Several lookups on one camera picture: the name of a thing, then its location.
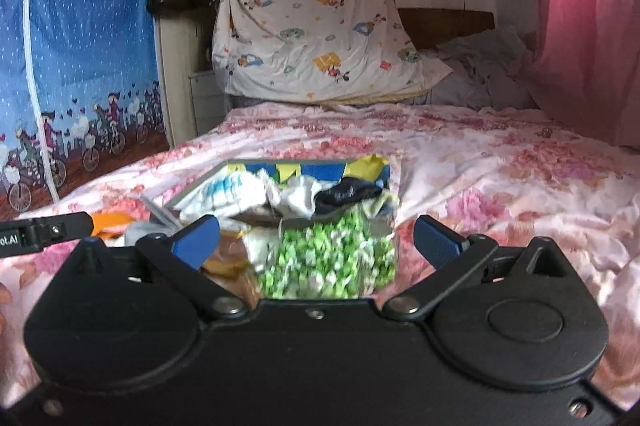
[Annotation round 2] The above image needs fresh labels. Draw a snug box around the white cloth with blue fringe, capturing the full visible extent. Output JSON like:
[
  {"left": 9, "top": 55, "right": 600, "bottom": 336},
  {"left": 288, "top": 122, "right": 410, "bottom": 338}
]
[{"left": 175, "top": 170, "right": 267, "bottom": 221}]

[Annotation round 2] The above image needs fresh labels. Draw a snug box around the navy blue sock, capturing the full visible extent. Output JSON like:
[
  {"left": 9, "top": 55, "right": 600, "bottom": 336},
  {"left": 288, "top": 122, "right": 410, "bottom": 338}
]
[{"left": 314, "top": 177, "right": 385, "bottom": 215}]

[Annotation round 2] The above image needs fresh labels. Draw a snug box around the left hand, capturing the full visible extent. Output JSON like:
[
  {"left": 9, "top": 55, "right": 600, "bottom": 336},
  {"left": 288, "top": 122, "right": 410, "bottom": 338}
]
[{"left": 0, "top": 283, "right": 13, "bottom": 334}]

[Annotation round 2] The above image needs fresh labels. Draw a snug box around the yellow snack packet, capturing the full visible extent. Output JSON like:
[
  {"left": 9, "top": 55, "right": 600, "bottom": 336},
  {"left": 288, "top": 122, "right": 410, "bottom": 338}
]
[{"left": 201, "top": 232, "right": 262, "bottom": 309}]

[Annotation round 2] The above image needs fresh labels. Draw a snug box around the grey face mask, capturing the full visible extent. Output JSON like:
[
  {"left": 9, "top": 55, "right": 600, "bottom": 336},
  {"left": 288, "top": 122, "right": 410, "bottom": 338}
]
[{"left": 124, "top": 194, "right": 186, "bottom": 246}]

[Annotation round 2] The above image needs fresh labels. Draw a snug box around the orange plastic cup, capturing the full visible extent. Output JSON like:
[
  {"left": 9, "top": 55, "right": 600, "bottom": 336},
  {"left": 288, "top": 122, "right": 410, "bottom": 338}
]
[{"left": 91, "top": 212, "right": 134, "bottom": 240}]

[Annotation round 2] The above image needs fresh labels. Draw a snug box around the blue yellow storage box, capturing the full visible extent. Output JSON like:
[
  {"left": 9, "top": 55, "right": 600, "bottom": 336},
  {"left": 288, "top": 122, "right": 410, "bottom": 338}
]
[{"left": 165, "top": 155, "right": 392, "bottom": 222}]

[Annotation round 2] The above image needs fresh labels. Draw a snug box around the pink floral bedsheet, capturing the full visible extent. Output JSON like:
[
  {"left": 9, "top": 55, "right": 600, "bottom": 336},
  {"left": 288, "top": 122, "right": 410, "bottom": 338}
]
[{"left": 0, "top": 101, "right": 640, "bottom": 409}]

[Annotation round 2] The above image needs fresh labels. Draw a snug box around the white drawer cabinet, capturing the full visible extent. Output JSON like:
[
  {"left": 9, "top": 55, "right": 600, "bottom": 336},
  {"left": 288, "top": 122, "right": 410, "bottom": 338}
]
[{"left": 189, "top": 71, "right": 228, "bottom": 136}]

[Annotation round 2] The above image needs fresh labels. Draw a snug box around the blue fabric wardrobe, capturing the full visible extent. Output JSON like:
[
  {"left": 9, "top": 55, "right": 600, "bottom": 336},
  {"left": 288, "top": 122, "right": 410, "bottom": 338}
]
[{"left": 1, "top": 0, "right": 168, "bottom": 219}]

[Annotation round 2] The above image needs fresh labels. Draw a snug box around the grey crumpled blanket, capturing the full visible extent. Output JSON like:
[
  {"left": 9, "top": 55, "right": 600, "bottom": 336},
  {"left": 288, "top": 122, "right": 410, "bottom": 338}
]
[{"left": 414, "top": 27, "right": 537, "bottom": 111}]

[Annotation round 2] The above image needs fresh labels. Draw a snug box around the pink curtain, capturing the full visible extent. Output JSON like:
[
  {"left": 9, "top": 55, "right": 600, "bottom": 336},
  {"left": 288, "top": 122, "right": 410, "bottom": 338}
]
[{"left": 523, "top": 0, "right": 639, "bottom": 148}]

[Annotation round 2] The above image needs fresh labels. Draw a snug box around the cartoon print pillow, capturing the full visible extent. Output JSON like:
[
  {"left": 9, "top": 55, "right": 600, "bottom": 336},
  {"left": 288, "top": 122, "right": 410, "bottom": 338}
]
[{"left": 212, "top": 0, "right": 451, "bottom": 104}]

